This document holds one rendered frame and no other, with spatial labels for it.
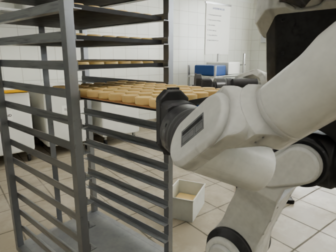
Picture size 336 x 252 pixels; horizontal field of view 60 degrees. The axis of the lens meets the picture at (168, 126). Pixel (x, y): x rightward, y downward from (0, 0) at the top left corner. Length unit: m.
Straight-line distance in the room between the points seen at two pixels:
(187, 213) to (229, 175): 1.69
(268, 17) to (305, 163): 0.30
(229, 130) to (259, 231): 0.57
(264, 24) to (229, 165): 0.38
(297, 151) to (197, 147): 0.39
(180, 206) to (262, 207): 1.29
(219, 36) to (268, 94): 5.33
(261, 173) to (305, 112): 0.12
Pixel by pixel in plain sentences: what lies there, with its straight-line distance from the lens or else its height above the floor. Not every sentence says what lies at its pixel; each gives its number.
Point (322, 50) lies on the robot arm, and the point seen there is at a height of 1.08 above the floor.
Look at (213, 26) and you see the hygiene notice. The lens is 5.50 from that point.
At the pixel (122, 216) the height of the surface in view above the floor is 0.23.
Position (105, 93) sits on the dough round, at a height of 0.97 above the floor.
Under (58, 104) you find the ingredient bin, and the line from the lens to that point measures 3.33.
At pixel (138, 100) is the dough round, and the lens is 0.78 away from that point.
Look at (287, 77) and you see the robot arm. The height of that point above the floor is 1.06.
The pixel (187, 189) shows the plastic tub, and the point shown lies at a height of 0.09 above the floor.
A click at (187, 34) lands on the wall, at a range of 5.10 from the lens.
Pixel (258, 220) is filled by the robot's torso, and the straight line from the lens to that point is 0.81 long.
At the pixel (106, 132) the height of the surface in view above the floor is 0.69.
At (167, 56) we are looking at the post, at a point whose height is 1.08.
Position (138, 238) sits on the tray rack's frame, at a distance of 1.65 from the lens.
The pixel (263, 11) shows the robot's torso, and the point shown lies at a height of 1.16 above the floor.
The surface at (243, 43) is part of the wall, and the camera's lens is 6.15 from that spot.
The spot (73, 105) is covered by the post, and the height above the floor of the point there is 0.93.
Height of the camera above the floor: 1.08
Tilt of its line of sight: 13 degrees down
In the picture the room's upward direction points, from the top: straight up
